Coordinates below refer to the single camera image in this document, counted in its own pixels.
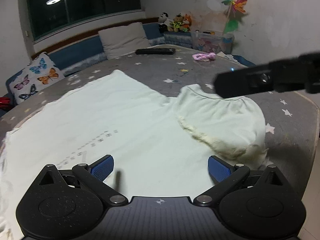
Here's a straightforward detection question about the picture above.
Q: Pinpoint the black remote control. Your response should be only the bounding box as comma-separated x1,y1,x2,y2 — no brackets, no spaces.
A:
135,48,175,55

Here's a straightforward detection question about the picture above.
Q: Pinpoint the dark window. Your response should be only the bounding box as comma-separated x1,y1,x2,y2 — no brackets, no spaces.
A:
26,0,145,42

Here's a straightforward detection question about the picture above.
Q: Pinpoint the clear plastic storage box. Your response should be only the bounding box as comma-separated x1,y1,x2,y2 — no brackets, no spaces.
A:
191,31,235,54

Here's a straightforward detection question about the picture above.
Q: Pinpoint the black and white plush toy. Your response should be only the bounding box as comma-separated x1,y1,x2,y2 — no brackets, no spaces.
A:
158,12,172,33

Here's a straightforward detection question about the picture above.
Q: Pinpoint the grey star print tablecloth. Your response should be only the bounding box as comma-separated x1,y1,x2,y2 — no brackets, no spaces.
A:
0,46,318,205

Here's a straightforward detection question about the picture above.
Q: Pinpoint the plain grey pillow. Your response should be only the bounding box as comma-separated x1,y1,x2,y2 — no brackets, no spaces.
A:
98,22,152,60

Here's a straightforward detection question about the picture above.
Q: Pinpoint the blue sofa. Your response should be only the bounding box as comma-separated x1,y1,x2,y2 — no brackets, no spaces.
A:
6,22,257,98

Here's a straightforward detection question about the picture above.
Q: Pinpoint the light green garment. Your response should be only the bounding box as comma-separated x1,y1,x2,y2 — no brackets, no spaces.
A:
0,70,269,240

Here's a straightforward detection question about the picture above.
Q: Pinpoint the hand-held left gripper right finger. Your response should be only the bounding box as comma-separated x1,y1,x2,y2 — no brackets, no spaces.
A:
193,155,293,207

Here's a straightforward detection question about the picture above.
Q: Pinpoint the pink hair tie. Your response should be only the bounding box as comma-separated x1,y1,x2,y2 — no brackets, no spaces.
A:
192,52,217,62

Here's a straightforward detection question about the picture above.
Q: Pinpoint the brown bear plush toy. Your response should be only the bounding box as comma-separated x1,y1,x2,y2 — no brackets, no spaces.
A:
170,14,185,32

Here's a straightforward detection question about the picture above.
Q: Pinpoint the orange plush toy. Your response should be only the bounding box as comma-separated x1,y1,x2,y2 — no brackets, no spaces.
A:
181,14,193,32

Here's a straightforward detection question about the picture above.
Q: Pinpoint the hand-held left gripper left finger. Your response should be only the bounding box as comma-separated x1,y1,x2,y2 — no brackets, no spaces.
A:
27,154,128,207

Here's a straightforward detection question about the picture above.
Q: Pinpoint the butterfly print pillow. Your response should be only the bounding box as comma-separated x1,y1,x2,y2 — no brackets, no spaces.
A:
7,52,66,105

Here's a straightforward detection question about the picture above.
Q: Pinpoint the colourful pinwheel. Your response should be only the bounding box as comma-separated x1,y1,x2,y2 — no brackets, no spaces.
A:
221,0,248,34

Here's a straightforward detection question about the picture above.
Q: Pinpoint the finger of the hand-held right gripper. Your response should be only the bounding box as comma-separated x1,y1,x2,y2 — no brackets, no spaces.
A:
214,57,308,99

